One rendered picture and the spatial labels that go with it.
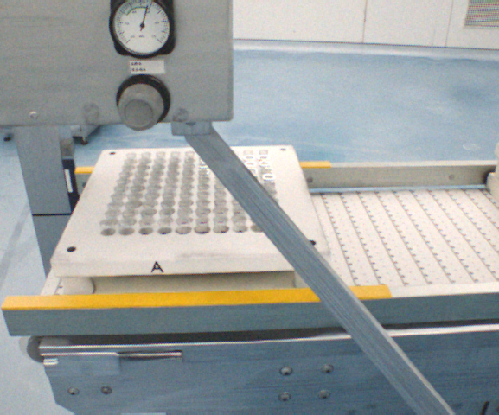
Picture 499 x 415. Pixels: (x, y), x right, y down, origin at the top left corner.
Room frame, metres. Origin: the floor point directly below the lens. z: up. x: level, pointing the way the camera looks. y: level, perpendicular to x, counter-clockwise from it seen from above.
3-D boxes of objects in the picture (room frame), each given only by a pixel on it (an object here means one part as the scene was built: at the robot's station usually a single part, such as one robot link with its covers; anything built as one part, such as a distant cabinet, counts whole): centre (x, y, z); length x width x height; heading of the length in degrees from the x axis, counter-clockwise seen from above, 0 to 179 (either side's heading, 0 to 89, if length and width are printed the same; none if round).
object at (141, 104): (0.30, 0.06, 1.08); 0.03 x 0.03 x 0.04; 3
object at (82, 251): (0.49, 0.05, 0.91); 0.25 x 0.24 x 0.02; 3
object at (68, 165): (0.62, 0.24, 0.80); 0.02 x 0.01 x 0.20; 93
